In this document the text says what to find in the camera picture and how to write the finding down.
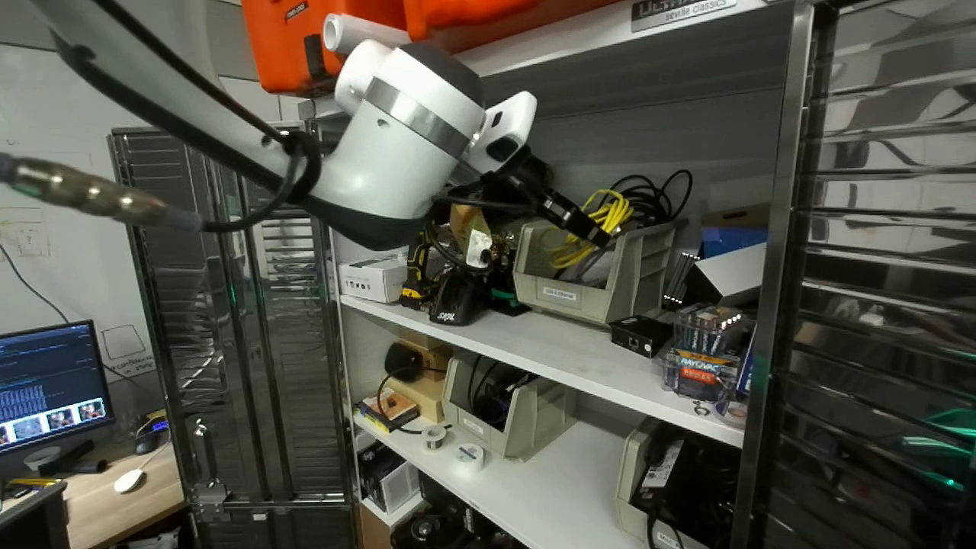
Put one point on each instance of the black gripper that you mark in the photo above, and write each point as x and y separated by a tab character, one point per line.
545	194

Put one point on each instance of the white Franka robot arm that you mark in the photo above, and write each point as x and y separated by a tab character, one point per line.
399	152

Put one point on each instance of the gray plastic bin box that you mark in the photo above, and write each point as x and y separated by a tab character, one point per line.
583	290

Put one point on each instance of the small black device box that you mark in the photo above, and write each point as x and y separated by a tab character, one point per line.
641	332

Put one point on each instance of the blue box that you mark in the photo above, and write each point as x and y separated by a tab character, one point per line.
733	239

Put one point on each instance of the clear box of batteries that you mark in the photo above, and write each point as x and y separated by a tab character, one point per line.
707	356

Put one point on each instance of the small white box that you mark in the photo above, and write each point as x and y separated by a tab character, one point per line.
373	278

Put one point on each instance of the white box with black parts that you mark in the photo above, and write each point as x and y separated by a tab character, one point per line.
393	482

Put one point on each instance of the white shelf unit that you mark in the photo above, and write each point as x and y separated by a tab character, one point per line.
569	356

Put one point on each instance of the black yellow power tool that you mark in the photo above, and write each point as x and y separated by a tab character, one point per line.
454	290

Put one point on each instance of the white flat board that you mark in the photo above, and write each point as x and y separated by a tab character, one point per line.
731	272

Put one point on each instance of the gray bin with black coil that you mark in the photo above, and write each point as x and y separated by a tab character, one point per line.
512	412

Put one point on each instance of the brown and black spool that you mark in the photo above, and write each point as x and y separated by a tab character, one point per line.
414	364

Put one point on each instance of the black white shelf label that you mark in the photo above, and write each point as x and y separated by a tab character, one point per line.
682	11

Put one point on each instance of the gray bin with white paper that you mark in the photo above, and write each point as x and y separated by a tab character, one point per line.
646	477

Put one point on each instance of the orange yellow flat booklet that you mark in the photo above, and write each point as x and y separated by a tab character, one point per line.
387	412

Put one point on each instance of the white paper roll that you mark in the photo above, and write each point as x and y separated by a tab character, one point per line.
356	31

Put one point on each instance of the black perforated metal cabinet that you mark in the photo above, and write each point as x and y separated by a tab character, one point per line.
285	406

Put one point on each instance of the orange plastic case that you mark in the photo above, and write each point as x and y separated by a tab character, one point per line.
277	42

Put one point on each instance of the green plastic item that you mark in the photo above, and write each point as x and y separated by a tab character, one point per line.
950	421

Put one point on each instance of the gray metal rod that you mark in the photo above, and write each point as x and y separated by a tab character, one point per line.
94	189

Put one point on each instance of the white computer mouse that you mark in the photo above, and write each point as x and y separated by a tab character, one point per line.
128	479

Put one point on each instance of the computer monitor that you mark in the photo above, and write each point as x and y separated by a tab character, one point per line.
50	386

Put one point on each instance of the wooden desk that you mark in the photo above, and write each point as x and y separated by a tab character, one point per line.
101	512

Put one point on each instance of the white wall outlet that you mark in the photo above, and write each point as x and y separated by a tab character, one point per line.
27	239

